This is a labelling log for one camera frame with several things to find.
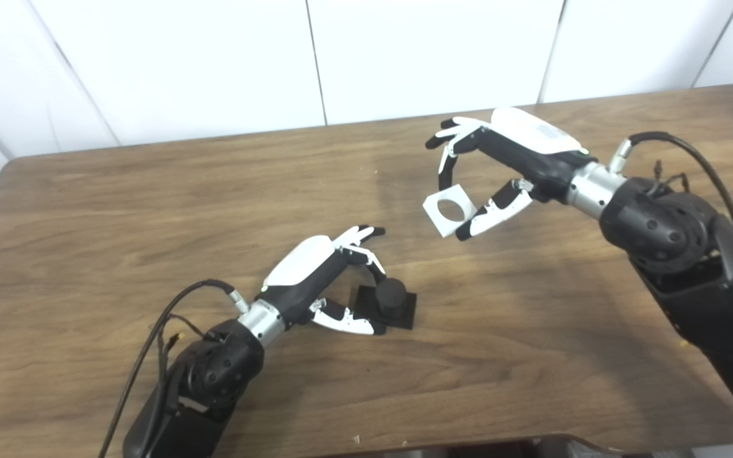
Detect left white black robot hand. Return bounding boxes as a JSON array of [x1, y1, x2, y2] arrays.
[[258, 225, 387, 337]]

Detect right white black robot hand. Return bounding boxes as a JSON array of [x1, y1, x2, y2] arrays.
[[425, 107, 598, 241]]

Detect black peg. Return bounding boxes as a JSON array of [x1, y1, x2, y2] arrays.
[[349, 278, 418, 331]]

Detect white square piece with hole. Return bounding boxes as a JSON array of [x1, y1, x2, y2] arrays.
[[422, 184, 477, 238]]

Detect black robot torso edge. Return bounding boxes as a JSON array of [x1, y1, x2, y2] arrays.
[[398, 434, 634, 458]]

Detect thin right wrist wires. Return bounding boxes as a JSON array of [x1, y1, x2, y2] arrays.
[[650, 159, 692, 195]]

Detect thin wrist wires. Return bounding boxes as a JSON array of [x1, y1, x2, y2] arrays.
[[150, 314, 214, 382], [650, 159, 692, 195]]

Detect thin left wrist wires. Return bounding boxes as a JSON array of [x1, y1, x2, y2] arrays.
[[150, 314, 214, 382]]

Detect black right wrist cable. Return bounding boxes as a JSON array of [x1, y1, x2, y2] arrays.
[[608, 132, 733, 249]]

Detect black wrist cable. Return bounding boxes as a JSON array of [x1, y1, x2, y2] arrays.
[[608, 132, 733, 249], [98, 279, 249, 458]]

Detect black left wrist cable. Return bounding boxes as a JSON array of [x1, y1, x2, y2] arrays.
[[98, 279, 249, 458]]

